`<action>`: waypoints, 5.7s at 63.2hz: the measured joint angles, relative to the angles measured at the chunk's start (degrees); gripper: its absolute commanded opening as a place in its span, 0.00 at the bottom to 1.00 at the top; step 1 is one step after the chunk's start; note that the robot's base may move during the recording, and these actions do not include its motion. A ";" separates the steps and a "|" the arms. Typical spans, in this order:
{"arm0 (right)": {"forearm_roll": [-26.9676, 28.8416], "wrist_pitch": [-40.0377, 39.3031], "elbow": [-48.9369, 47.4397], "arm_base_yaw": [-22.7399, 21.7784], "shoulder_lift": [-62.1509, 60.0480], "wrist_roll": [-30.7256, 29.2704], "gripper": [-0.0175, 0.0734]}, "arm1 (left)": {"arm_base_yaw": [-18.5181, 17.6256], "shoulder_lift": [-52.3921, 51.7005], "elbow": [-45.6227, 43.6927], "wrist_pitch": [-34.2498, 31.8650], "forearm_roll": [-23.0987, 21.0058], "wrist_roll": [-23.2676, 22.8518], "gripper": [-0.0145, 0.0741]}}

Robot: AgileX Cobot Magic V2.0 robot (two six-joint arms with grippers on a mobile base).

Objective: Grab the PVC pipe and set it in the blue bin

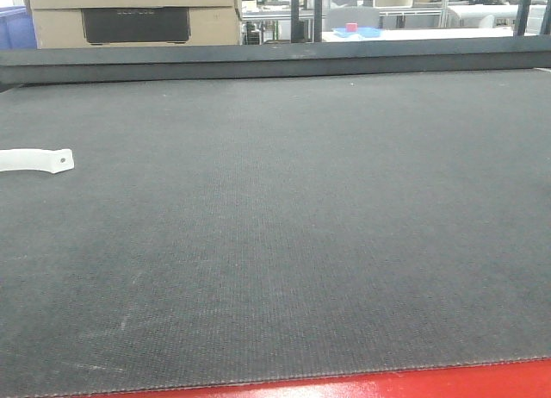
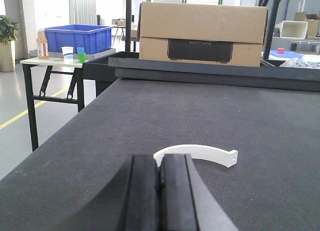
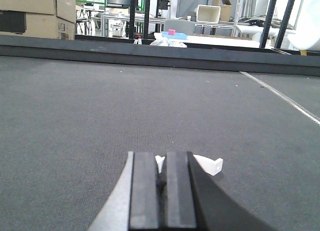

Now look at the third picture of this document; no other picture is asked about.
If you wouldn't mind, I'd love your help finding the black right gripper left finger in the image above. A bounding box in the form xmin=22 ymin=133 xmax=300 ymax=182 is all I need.
xmin=88 ymin=151 xmax=160 ymax=231

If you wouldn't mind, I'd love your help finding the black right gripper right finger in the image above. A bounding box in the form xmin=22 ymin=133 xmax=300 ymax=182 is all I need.
xmin=161 ymin=152 xmax=274 ymax=231

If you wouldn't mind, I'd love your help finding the white PVC pipe clamp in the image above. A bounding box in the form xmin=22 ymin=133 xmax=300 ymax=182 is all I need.
xmin=155 ymin=154 xmax=224 ymax=176

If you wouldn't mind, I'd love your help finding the white zipper strip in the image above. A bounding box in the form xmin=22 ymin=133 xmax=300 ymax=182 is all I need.
xmin=240 ymin=71 xmax=320 ymax=126

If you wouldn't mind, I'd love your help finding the crumpled clear plastic bag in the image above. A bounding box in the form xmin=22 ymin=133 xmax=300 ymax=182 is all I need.
xmin=150 ymin=32 xmax=187 ymax=48

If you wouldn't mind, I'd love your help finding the light blue tray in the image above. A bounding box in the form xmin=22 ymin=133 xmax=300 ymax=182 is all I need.
xmin=161 ymin=31 xmax=188 ymax=40

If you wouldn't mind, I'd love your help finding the small pink cube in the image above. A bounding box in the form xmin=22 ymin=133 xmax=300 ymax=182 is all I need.
xmin=168 ymin=29 xmax=176 ymax=36

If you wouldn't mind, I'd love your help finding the white plastic tub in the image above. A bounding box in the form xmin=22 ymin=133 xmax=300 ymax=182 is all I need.
xmin=194 ymin=4 xmax=221 ymax=23

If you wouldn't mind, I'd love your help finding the small brown cardboard box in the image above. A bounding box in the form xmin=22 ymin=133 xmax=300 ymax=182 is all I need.
xmin=212 ymin=0 xmax=232 ymax=22

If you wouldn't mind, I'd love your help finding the large cardboard box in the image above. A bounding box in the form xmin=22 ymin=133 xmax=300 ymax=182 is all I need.
xmin=0 ymin=0 xmax=77 ymax=40

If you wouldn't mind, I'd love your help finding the black metal post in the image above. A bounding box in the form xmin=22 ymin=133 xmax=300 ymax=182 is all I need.
xmin=128 ymin=0 xmax=137 ymax=39

